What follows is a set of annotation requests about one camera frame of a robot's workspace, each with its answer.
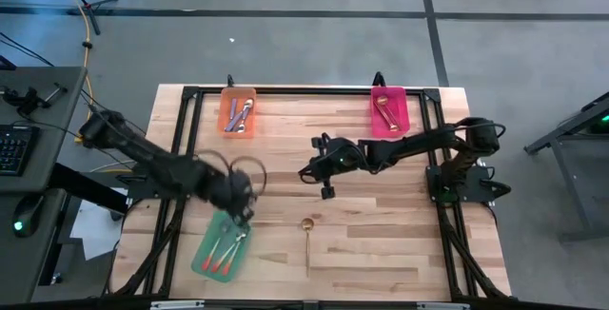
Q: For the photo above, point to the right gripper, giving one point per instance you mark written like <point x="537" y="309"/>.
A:
<point x="342" y="158"/>

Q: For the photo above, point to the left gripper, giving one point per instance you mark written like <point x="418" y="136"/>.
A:
<point x="233" y="191"/>

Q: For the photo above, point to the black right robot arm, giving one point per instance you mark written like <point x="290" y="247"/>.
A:
<point x="418" y="146"/>

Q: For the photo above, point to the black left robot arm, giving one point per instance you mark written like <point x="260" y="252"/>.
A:
<point x="143" y="155"/>

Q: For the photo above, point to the green plastic bin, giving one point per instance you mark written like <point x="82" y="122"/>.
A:
<point x="242" y="265"/>

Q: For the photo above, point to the orange plastic bin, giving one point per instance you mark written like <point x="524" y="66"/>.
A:
<point x="226" y="129"/>

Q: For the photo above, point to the pink plastic bin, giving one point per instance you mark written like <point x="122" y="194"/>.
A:
<point x="402" y="110"/>

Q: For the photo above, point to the white sheet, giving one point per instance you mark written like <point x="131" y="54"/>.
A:
<point x="95" y="229"/>

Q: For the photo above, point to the black desk support bar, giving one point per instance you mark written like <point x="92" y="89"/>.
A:
<point x="85" y="188"/>

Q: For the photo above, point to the black caster wheel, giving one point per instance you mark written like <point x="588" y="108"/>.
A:
<point x="56" y="279"/>

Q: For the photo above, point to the black computer mouse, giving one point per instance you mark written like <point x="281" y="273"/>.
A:
<point x="28" y="215"/>

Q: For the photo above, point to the grey desk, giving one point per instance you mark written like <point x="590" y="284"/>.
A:
<point x="47" y="124"/>

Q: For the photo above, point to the black backlit keyboard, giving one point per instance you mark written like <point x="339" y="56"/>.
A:
<point x="14" y="150"/>

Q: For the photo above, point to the black tripod stand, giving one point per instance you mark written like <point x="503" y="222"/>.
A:
<point x="95" y="20"/>

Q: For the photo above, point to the grey metal stand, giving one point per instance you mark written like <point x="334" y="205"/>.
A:
<point x="571" y="129"/>

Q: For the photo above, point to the black device with green light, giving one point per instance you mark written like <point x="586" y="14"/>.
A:
<point x="599" y="120"/>

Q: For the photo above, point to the black metal table frame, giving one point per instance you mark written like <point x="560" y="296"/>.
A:
<point x="309" y="91"/>

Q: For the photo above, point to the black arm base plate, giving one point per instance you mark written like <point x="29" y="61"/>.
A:
<point x="480" y="191"/>
<point x="138" y="188"/>

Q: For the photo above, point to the silver metal bracket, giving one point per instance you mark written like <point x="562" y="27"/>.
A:
<point x="176" y="304"/>
<point x="442" y="306"/>

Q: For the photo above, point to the black clamp mount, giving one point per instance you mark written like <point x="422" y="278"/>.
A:
<point x="26" y="101"/>

